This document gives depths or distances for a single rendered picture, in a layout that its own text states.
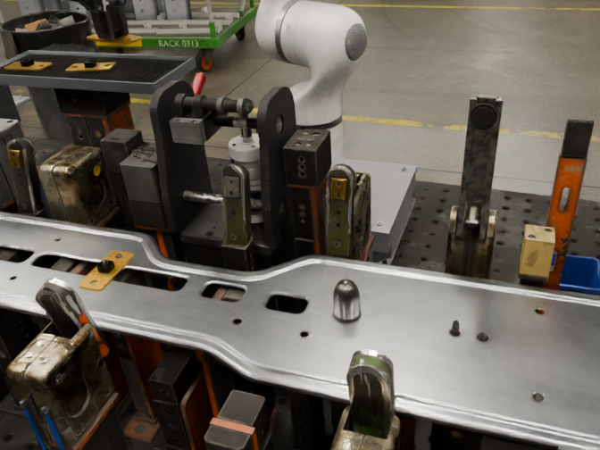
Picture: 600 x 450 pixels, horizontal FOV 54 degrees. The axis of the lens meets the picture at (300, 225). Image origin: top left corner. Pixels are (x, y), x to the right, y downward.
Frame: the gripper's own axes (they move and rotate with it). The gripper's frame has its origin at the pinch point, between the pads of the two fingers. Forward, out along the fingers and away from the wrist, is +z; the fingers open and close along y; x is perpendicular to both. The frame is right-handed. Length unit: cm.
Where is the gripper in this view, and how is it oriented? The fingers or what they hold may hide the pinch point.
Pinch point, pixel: (110, 21)
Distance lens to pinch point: 91.6
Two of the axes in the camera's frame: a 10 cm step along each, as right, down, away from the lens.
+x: 8.0, 2.9, -5.2
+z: 0.7, 8.3, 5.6
